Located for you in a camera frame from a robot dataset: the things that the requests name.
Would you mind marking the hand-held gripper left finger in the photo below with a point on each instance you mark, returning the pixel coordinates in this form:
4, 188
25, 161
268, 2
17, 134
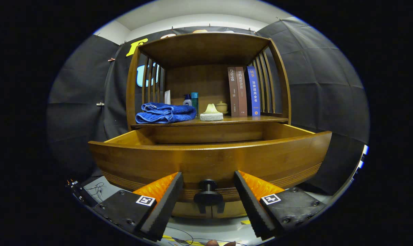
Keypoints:
165, 205

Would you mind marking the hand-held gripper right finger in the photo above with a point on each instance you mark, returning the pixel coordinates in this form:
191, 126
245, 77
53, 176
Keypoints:
251, 205

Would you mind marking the wooden drawer with black knob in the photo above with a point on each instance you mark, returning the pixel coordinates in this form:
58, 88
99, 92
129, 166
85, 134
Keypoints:
206, 160

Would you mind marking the wooden cabinet door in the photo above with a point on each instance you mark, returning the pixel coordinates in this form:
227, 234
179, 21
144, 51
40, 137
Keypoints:
232, 208
186, 209

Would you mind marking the wooden countertop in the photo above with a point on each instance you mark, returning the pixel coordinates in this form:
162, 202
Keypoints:
247, 119

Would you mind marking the brown wooden cabinet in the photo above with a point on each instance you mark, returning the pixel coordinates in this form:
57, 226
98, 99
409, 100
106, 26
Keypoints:
199, 82

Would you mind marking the folded blue towel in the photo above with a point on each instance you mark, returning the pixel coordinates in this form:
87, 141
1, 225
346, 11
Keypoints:
165, 114

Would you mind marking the beige lidded teacup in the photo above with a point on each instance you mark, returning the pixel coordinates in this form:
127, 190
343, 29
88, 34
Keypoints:
223, 106

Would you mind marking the white and blue lotion bottle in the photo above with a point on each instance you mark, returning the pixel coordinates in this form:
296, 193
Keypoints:
187, 101

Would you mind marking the teal bottle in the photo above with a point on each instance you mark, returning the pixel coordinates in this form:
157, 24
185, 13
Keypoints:
195, 100

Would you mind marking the reddish brown book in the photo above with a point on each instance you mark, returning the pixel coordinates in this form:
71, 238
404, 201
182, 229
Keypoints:
241, 92

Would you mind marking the dark brown book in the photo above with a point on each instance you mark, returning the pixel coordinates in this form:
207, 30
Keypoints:
233, 92

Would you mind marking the blue book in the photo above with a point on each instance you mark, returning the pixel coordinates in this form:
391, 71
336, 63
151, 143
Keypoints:
253, 90

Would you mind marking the black backdrop cloth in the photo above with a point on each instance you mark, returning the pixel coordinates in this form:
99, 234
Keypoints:
329, 85

